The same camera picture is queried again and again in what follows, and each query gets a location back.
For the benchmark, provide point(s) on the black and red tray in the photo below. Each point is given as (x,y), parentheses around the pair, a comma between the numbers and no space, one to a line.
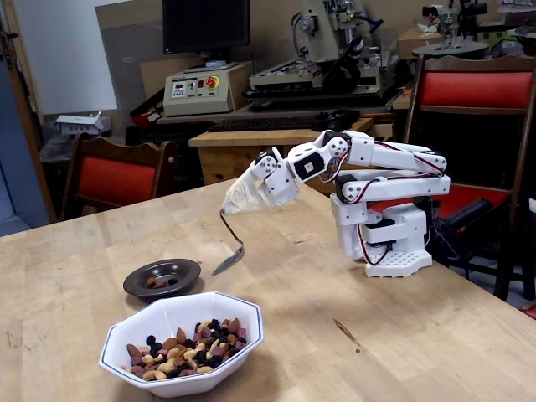
(144,117)

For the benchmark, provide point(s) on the small dark circuit board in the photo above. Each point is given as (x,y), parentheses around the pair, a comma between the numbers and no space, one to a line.
(434,207)

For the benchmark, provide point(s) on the brown cardboard box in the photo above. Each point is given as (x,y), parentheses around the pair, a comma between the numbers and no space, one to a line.
(412,42)

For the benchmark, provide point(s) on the round black turntable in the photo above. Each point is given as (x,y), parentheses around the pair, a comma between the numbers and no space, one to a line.
(450,49)

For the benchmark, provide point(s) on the tall wooden chair red padding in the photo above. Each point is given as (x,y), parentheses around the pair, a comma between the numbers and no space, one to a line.
(473,90)

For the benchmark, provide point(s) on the small scooped nut portion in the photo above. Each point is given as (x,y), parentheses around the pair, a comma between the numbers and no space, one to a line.
(158,284)

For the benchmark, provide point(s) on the wooden workbench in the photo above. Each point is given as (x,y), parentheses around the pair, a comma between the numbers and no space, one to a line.
(226,159)

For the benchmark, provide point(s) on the black handheld device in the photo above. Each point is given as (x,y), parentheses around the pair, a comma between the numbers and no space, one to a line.
(337,121)

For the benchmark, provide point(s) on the bent metal spoon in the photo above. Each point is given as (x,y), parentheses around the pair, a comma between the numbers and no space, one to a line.
(229,261)

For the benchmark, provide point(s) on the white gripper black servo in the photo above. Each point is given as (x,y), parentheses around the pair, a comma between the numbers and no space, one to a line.
(280,184)

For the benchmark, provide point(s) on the low wooden chair red padding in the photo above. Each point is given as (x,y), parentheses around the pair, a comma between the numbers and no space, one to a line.
(117,180)

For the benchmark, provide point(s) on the black plastic crate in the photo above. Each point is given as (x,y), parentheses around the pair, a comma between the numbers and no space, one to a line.
(159,136)

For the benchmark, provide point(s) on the white octagonal bowl blue rim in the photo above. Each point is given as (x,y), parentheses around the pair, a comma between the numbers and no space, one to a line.
(146,318)

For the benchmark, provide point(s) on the white board panel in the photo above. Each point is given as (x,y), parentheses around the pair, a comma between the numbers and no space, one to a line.
(63,54)

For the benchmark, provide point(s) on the black computer keyboard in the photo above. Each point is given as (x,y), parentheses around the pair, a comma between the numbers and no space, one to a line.
(259,124)

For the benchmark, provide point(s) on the white robot arm with base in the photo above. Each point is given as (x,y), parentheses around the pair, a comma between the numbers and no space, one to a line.
(398,153)

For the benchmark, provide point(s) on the beige control box red button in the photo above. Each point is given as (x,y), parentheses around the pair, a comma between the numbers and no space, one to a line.
(197,98)

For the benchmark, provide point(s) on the green box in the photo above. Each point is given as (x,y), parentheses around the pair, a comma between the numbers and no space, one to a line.
(502,37)

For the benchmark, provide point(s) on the small dark brown dish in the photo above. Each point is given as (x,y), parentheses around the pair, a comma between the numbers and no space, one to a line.
(176,270)

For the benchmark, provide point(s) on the black cylinder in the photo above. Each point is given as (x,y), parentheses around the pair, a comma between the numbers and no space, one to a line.
(469,211)

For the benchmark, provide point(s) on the clear plastic bag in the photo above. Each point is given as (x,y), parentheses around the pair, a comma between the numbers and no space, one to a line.
(54,148)

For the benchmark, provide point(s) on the red rounded object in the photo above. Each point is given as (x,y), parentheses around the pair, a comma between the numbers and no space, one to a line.
(531,312)

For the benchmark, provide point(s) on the grey flat panel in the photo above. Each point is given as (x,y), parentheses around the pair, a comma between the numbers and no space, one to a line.
(130,84)

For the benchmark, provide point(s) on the mixed nuts and dried fruit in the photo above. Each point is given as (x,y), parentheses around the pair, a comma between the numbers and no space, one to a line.
(184,356)

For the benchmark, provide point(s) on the small metal mechanism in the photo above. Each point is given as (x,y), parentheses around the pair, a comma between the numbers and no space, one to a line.
(446,21)

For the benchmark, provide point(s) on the beige masking tape wrap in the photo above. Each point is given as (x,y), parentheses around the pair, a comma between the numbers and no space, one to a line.
(243,197)

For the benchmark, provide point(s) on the white model house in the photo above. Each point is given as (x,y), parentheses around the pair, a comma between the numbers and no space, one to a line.
(79,123)

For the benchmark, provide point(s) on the beige benchtop milling machine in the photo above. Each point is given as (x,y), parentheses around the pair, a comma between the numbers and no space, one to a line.
(326,37)

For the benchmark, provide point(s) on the black computer monitor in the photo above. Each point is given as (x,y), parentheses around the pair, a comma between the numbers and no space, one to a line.
(205,25)

